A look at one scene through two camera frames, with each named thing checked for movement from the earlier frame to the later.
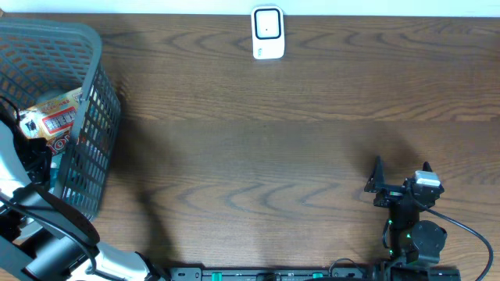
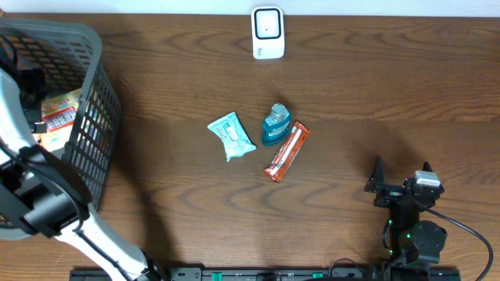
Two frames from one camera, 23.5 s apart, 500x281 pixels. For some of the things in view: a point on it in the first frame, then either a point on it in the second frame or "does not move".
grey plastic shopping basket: (41, 58) does not move
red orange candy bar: (58, 144) → (288, 151)
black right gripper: (390, 193) does not move
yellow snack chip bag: (51, 119) does not move
